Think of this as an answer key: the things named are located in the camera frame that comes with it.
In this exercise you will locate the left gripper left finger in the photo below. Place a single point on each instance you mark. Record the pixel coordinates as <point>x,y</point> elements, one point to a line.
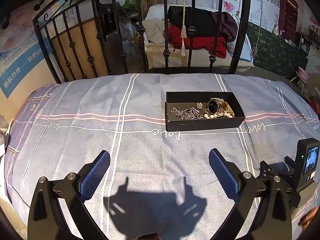
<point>46,219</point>

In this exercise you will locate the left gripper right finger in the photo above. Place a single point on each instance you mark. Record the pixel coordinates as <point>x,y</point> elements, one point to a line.
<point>272,219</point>

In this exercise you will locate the brown leather strap watch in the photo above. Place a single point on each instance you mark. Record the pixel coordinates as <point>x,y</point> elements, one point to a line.
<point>218,108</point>

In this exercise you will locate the black jewelry box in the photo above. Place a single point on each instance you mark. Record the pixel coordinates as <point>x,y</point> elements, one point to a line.
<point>185,111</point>

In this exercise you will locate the person's right hand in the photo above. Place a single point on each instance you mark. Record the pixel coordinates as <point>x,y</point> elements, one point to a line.
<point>307,218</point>

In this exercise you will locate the pink stool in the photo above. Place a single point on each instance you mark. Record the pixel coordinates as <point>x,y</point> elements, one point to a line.
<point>303,78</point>

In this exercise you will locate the green patterned carpet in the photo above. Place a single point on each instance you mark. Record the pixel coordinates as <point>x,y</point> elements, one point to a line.
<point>274,54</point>

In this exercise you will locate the grey plaid bedsheet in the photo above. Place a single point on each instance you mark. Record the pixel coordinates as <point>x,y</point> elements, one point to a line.
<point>158,181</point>

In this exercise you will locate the red blanket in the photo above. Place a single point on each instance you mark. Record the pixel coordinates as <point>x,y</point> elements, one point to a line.
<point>207,43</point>

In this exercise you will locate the dark purple jacket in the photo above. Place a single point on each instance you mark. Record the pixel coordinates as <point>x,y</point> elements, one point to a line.
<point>228,27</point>

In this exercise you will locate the red wooden cabinet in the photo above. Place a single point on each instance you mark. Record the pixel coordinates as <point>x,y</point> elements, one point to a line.
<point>288,17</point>

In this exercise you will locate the white sofa bed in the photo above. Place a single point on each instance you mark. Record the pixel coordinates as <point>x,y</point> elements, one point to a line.
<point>197,50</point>

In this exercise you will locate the black iron bed headboard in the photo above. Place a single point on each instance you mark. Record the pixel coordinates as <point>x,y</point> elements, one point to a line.
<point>68,4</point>

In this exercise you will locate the black action camera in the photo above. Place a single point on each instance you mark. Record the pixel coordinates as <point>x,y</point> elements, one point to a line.
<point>306,162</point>

